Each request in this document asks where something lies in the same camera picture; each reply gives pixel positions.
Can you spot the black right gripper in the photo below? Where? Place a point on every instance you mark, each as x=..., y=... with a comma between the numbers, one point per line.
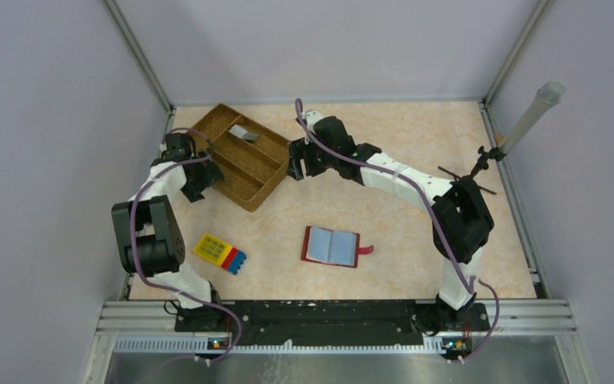
x=300, y=150

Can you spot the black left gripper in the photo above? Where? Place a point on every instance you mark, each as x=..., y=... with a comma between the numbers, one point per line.
x=210, y=174

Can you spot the brown woven divided tray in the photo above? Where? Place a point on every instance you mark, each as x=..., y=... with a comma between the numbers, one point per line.
x=252, y=170

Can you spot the grey credit cards stack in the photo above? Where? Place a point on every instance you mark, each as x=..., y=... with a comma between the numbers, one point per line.
x=244, y=134

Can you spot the red leather card holder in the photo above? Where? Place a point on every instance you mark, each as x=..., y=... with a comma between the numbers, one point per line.
x=333, y=247

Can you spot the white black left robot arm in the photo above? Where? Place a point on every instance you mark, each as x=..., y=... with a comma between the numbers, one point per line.
x=149, y=239

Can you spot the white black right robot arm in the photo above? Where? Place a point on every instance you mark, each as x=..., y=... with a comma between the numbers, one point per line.
x=461, y=220

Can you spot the yellow red blue toy block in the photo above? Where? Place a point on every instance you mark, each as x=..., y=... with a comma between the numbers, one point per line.
x=220, y=253

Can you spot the black mini tripod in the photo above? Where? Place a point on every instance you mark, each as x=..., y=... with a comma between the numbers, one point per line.
x=482, y=163

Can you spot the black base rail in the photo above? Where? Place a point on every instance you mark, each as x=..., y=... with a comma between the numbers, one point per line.
x=329, y=322

